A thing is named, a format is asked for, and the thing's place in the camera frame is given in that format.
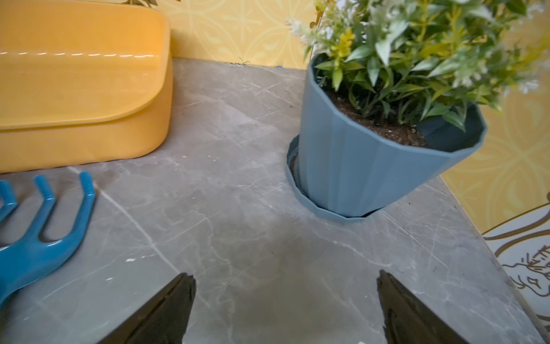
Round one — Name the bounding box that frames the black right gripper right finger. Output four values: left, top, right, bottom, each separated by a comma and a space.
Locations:
377, 269, 468, 344

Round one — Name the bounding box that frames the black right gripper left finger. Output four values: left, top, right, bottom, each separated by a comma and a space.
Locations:
100, 273, 196, 343

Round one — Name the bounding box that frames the green artificial plant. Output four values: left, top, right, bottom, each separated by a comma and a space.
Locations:
287, 1, 549, 130

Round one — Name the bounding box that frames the blue-grey plastic flower pot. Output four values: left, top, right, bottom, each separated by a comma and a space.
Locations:
294, 54, 488, 220

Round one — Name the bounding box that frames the dark blue rake yellow handle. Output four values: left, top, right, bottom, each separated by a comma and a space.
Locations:
1, 172, 96, 304

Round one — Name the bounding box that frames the orange plastic storage tray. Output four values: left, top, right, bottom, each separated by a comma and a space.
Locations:
1, 1, 173, 173

